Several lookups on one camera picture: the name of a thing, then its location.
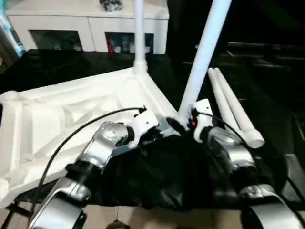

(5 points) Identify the grey robot foot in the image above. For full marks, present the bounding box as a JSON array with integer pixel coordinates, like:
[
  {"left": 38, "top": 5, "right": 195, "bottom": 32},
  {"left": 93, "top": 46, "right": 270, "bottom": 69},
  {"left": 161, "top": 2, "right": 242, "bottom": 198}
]
[{"left": 107, "top": 220, "right": 130, "bottom": 229}]

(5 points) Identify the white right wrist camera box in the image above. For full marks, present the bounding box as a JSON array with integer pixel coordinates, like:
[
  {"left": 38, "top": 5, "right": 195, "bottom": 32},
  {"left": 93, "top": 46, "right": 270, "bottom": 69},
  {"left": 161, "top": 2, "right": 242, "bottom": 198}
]
[{"left": 192, "top": 99, "right": 214, "bottom": 142}]

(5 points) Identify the white plastic table top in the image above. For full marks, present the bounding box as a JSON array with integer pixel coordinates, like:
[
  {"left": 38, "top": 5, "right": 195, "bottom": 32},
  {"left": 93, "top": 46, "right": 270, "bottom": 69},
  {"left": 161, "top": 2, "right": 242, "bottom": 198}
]
[{"left": 0, "top": 67, "right": 183, "bottom": 207}]

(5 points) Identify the black folding table frame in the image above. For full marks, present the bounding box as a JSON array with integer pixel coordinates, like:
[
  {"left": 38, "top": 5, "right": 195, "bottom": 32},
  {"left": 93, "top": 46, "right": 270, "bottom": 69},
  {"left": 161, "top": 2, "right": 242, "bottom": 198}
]
[{"left": 0, "top": 200, "right": 30, "bottom": 229}]

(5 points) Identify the grey object on cabinet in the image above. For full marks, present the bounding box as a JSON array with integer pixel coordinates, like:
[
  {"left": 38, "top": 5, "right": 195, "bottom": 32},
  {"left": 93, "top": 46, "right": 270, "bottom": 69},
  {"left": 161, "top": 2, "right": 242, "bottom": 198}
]
[{"left": 100, "top": 0, "right": 122, "bottom": 12}]

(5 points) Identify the white plastic table leg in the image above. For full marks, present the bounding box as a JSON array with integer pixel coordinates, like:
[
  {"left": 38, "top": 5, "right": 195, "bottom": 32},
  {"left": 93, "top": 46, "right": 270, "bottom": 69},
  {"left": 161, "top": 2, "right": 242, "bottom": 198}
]
[
  {"left": 133, "top": 0, "right": 148, "bottom": 75},
  {"left": 207, "top": 68, "right": 244, "bottom": 132},
  {"left": 213, "top": 68, "right": 265, "bottom": 148},
  {"left": 178, "top": 0, "right": 233, "bottom": 125}
]

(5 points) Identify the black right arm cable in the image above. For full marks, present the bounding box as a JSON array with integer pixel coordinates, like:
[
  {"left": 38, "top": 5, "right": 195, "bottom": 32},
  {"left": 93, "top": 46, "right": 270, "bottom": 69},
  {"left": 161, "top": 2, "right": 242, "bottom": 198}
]
[{"left": 194, "top": 112, "right": 258, "bottom": 163}]

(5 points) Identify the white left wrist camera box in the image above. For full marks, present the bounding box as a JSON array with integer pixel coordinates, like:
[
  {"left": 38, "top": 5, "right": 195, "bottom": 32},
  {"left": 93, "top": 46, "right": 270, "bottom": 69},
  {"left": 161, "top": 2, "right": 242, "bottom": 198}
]
[{"left": 128, "top": 109, "right": 161, "bottom": 147}]

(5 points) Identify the white cabinet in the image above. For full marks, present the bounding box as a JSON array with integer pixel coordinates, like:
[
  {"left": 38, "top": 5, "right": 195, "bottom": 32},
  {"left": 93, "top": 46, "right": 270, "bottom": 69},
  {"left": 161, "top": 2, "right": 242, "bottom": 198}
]
[{"left": 0, "top": 0, "right": 170, "bottom": 54}]

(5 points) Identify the black mat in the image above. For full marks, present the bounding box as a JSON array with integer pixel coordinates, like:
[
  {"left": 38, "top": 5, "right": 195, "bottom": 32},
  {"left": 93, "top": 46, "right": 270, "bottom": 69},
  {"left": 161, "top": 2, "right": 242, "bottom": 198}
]
[{"left": 0, "top": 48, "right": 305, "bottom": 213}]

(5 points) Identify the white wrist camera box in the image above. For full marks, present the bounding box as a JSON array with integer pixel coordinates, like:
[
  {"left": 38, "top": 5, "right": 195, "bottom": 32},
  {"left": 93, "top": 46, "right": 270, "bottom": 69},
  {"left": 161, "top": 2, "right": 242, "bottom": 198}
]
[
  {"left": 128, "top": 109, "right": 161, "bottom": 147},
  {"left": 192, "top": 99, "right": 214, "bottom": 142}
]

